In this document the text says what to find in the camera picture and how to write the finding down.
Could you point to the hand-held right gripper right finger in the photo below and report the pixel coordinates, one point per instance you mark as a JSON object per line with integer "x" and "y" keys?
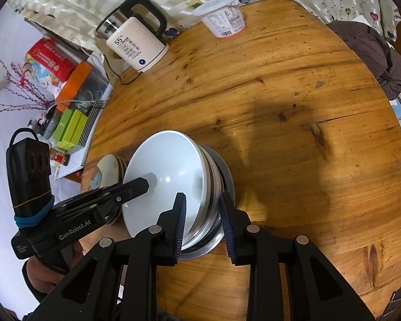
{"x": 226, "y": 227}

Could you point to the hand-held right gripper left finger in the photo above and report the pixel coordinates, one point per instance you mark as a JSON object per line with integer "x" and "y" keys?
{"x": 180, "y": 222}

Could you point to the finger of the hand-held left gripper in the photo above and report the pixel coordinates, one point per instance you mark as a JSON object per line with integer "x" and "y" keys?
{"x": 127, "y": 189}

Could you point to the grey plate with blue print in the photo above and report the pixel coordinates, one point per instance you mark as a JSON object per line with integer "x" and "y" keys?
{"x": 103, "y": 170}

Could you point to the plain white bowl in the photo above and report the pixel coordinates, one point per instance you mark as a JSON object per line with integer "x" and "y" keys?
{"x": 167, "y": 167}

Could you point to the stainless steel bowl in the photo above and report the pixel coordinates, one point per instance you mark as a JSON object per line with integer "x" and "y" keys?
{"x": 225, "y": 180}

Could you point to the person's left hand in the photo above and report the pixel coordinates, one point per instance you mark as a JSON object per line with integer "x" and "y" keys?
{"x": 50, "y": 274}

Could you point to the grey speaker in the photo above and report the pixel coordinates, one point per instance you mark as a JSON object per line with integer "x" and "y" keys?
{"x": 48, "y": 123}

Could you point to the lime green box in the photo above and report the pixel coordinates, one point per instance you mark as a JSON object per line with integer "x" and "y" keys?
{"x": 77, "y": 130}

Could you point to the dried flower branches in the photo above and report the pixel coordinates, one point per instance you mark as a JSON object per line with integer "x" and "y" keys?
{"x": 16, "y": 87}

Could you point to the orange lidded storage bin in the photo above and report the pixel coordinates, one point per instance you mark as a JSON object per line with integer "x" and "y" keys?
{"x": 77, "y": 83}

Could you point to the red printed package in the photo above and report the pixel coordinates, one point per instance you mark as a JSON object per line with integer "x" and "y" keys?
{"x": 50, "y": 62}

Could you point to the white electric kettle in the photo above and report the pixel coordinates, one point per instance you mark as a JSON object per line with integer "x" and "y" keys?
{"x": 133, "y": 43}

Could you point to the white plastic tub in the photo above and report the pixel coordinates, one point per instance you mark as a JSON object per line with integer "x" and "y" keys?
{"x": 222, "y": 16}

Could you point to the dark checked cloth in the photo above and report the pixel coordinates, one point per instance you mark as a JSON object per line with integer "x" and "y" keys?
{"x": 371, "y": 53}

